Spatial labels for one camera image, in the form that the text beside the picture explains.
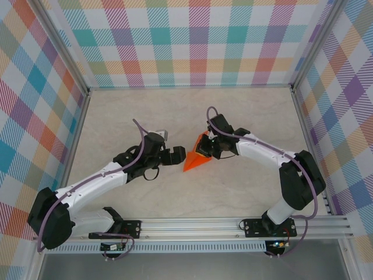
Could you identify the aluminium frame post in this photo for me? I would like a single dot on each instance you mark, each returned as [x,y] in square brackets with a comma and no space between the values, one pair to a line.
[317,43]
[62,46]

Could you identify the orange paper sheet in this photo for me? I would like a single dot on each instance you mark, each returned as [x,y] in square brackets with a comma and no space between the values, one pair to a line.
[192,163]

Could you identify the long aluminium base rail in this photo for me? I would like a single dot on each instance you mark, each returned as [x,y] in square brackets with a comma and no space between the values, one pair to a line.
[189,227]

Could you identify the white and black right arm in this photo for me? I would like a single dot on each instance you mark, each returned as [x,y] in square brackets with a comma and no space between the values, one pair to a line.
[259,156]

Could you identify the green circuit board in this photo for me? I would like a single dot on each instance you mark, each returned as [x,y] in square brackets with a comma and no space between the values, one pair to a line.
[112,247]
[277,244]

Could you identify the right green circuit board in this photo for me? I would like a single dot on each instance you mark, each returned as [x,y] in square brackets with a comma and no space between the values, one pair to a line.
[277,244]

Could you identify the aluminium side rail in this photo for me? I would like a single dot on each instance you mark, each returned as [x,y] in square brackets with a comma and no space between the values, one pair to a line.
[311,151]
[71,151]

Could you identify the thin aluminium wall rail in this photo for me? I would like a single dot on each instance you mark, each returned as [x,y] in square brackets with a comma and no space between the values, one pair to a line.
[189,87]

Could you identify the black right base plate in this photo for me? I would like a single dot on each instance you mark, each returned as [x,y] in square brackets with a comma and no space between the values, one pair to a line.
[252,229]

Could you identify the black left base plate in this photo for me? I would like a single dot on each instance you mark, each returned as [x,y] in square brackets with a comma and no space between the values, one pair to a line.
[132,229]

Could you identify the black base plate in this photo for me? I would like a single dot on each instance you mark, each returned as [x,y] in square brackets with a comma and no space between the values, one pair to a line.
[132,229]
[252,229]

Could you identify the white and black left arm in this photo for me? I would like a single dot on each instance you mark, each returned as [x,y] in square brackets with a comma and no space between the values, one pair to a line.
[96,183]

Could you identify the left green circuit board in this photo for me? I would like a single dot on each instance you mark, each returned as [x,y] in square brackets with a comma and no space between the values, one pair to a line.
[112,247]

